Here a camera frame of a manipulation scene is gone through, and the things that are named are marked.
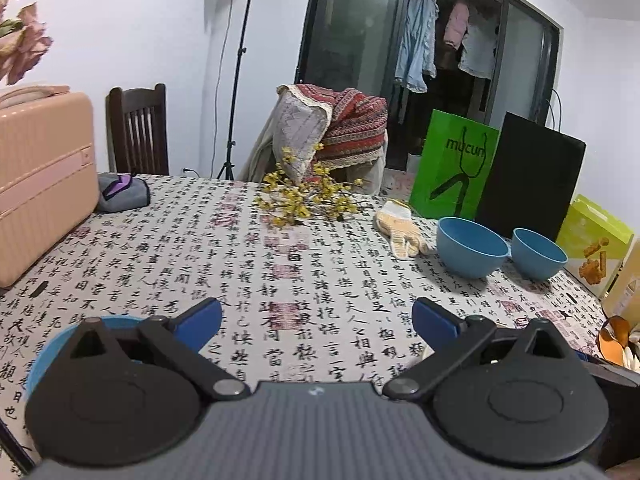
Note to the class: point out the dark wooden chair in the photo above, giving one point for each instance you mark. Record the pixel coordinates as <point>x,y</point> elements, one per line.
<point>161,125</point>

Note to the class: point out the pink artificial flowers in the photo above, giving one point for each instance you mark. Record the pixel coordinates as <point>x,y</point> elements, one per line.
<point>25,45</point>

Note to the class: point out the black paper bag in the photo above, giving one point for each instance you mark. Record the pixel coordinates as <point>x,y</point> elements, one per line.
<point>530,180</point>

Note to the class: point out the hanging pink garment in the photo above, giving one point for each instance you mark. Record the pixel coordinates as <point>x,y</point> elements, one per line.
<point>456,25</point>

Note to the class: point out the grey quilted cloth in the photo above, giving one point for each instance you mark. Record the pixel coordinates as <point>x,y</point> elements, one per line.
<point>300,125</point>

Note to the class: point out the green paper bag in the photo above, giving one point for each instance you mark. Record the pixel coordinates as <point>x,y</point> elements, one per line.
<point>440,180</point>

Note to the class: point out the orange peel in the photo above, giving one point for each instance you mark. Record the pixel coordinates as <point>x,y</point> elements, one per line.
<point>610,345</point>

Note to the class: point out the sliding glass door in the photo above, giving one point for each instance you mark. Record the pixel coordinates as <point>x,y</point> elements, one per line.
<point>345,35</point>

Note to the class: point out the hanging blue shirt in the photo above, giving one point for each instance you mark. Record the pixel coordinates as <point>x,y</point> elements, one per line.
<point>415,45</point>

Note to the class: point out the yellow bottle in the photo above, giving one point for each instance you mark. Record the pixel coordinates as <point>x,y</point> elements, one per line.
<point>625,285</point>

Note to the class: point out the hanging white garment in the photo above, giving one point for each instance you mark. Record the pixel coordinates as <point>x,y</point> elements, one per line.
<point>480,50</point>

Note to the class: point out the grey purple cloth pouch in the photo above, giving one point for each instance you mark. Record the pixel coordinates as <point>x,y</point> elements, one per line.
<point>125,197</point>

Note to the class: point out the black light stand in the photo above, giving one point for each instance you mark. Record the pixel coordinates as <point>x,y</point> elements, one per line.
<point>238,85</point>

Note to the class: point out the chair with patterned blanket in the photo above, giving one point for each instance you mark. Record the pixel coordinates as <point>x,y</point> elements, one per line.
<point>260,160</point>

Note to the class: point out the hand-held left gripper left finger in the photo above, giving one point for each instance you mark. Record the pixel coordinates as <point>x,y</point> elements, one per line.
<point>200,322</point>

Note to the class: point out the yellow knitted glove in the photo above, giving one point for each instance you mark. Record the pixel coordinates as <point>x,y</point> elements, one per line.
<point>400,230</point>

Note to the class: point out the pink suitcase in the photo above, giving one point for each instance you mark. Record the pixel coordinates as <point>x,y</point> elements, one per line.
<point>45,185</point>

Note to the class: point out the green snack box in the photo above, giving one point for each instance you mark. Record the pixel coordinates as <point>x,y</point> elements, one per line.
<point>595,225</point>

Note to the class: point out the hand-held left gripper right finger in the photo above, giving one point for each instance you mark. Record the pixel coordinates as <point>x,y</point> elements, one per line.
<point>432,322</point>

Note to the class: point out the blue bowl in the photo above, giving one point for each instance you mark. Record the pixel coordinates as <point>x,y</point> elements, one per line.
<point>540,265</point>
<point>470,260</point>
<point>42,360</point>

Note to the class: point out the yellow flower branch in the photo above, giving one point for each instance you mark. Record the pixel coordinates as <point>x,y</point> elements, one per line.
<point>295,195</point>

